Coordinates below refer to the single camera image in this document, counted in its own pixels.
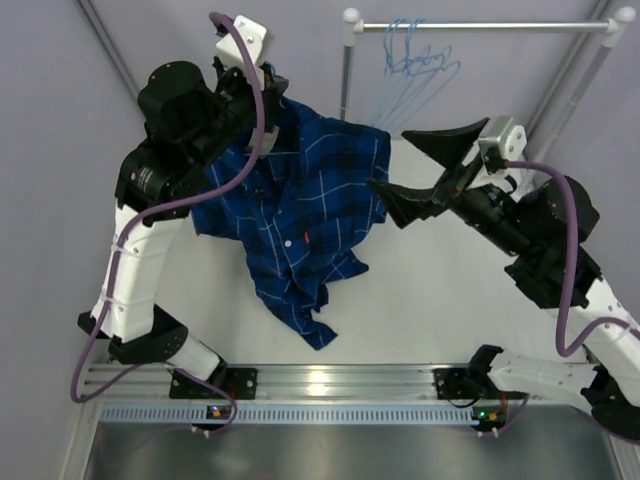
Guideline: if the aluminium frame post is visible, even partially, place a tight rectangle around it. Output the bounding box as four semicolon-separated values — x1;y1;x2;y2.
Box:
73;0;140;104
521;1;615;146

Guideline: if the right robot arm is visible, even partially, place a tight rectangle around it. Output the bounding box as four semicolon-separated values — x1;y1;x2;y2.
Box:
369;116;639;443

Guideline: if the aluminium frame post right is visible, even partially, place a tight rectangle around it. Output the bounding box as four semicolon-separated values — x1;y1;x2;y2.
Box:
521;1;615;146

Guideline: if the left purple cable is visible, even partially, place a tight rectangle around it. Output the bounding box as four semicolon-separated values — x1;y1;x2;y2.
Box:
69;12;266;436

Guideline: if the blue plaid shirt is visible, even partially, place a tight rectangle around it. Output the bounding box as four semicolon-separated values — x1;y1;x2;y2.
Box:
191;98;391;350

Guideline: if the aluminium frame post left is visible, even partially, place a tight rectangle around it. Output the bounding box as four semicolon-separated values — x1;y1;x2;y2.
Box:
73;0;140;104

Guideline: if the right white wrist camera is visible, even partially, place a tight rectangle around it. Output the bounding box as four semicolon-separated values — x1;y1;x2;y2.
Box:
467;116;527;193

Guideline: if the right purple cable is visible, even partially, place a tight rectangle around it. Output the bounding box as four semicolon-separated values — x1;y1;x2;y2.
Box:
502;159;640;441

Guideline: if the white metal clothes rack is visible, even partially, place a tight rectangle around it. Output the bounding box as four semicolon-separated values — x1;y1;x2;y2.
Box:
342;5;639;201

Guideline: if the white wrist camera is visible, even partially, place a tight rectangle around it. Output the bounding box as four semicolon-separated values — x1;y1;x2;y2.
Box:
467;116;527;193
214;15;272;90

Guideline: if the light blue wire hanger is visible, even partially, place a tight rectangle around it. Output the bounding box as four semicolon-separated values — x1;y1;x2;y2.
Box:
261;61;276;83

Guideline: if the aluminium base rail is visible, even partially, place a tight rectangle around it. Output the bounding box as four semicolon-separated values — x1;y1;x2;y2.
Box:
77;364;479;403

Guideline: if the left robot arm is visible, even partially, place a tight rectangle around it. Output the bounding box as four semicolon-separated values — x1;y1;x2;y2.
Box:
78;59;256;387

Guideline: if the purple cable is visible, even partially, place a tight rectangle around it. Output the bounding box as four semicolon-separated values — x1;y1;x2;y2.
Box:
502;159;640;441
69;12;266;436

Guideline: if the perforated cable tray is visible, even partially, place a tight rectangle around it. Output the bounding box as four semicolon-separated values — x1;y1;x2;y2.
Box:
100;403;479;426

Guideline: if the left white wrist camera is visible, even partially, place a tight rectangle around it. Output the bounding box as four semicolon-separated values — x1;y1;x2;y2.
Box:
214;15;272;90

